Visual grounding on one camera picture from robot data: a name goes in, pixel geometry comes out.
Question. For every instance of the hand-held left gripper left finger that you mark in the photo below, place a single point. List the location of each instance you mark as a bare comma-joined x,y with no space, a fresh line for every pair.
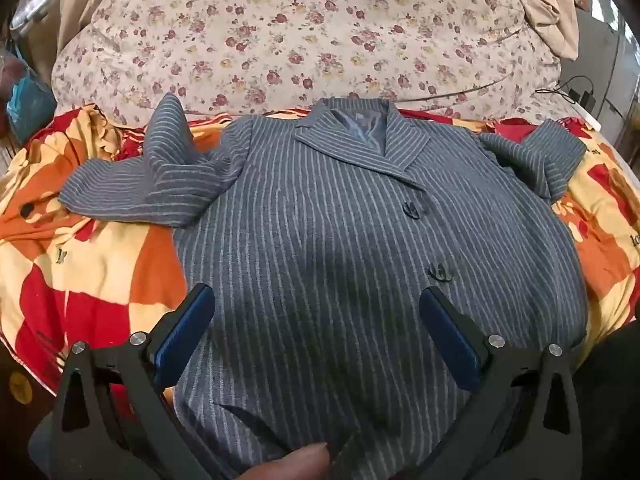
185,330

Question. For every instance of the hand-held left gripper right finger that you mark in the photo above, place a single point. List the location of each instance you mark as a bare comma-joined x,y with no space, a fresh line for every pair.
450,340

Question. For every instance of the grey striped jacket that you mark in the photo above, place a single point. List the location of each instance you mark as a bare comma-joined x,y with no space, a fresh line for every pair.
310,220

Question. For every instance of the person's left hand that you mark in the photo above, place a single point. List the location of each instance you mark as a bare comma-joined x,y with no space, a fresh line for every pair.
295,465

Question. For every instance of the red orange yellow printed blanket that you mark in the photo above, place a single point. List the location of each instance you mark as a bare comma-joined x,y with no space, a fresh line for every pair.
100,270

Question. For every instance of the person's dark clothing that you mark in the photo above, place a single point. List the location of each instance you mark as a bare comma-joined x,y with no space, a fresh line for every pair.
615,385

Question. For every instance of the blue plastic bag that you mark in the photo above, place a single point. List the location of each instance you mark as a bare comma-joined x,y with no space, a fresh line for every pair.
30,100

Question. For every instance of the floral quilt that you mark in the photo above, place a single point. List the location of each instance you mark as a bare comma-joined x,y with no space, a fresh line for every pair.
300,50

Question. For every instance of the white cabinet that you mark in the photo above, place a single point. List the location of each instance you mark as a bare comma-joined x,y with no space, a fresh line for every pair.
600,60

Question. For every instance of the beige cloth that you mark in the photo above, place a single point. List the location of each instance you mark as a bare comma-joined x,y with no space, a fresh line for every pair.
545,10
85,0

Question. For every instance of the silver plastic bag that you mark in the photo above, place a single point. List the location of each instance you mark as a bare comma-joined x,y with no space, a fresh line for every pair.
30,5

